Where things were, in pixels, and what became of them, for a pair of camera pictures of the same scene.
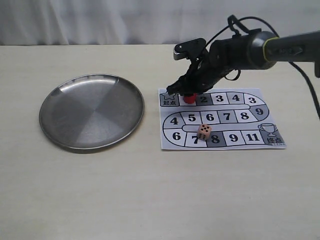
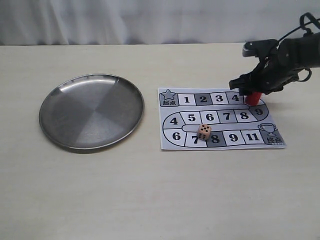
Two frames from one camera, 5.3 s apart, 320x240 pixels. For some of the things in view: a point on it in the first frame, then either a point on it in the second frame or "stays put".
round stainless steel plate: (90, 111) stays put
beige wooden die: (204, 132) stays put
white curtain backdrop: (49, 22) stays put
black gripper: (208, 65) → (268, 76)
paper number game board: (220, 118) stays put
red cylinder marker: (190, 99) → (253, 100)
